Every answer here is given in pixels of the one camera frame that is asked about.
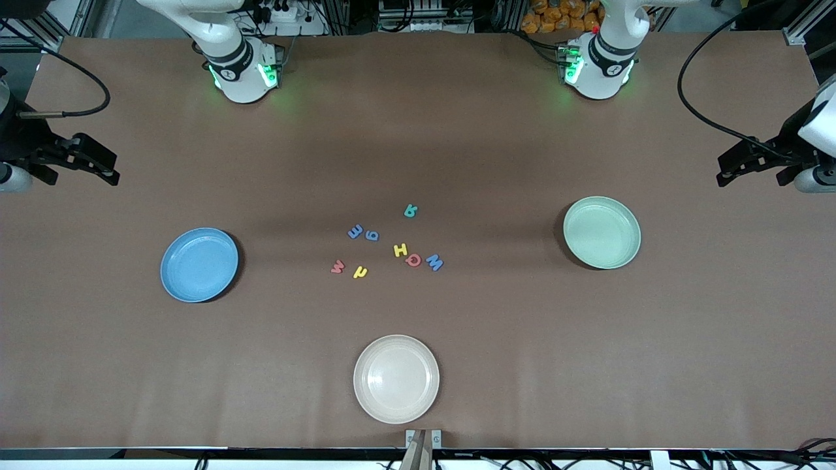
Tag brown table cover mat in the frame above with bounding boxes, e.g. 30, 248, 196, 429
0, 29, 836, 451

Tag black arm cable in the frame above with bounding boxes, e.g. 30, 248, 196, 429
677, 0, 794, 161
0, 18, 111, 118

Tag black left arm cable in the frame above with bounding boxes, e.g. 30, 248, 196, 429
677, 0, 794, 161

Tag beige plate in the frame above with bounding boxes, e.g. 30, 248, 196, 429
353, 334, 440, 425

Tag pale green plate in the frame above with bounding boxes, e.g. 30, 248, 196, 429
563, 196, 642, 270

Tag blue plate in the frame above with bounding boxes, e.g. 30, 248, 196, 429
160, 227, 240, 304

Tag grey metal bracket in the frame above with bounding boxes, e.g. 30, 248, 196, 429
405, 429, 443, 451

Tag white power strip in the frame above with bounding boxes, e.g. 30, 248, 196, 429
379, 0, 474, 33
251, 0, 327, 37

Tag orange snack bags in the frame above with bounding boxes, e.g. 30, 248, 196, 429
521, 0, 605, 35

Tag aluminium frame profile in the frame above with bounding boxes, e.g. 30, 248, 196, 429
0, 0, 99, 53
784, 0, 836, 46

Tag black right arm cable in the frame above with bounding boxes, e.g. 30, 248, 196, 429
0, 18, 111, 118

